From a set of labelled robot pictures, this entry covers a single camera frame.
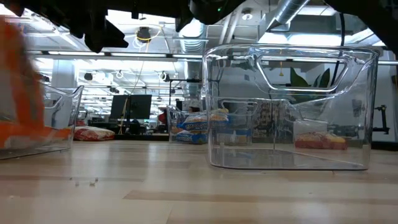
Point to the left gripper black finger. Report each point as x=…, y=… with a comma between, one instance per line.
x=104, y=37

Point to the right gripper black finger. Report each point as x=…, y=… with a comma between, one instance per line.
x=185, y=18

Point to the orange Maruchan noodle pack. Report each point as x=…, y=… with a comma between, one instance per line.
x=31, y=133
x=18, y=77

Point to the maroon Maruchan noodle pack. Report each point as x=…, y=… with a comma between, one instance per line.
x=314, y=141
x=93, y=133

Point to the blue Maruchan noodle pack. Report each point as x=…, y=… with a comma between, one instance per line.
x=196, y=124
x=192, y=137

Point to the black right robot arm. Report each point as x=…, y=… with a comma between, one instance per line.
x=373, y=18

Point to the black ceiling dome device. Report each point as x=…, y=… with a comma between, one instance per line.
x=143, y=34

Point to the black computer monitor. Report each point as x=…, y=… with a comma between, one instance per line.
x=119, y=107
x=141, y=107

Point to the clear plastic bin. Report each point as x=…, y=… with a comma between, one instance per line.
x=360, y=124
x=172, y=124
x=66, y=105

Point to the green plant in white pot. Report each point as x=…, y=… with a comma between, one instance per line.
x=298, y=82

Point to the black clamp stand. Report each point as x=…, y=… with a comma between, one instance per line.
x=383, y=119

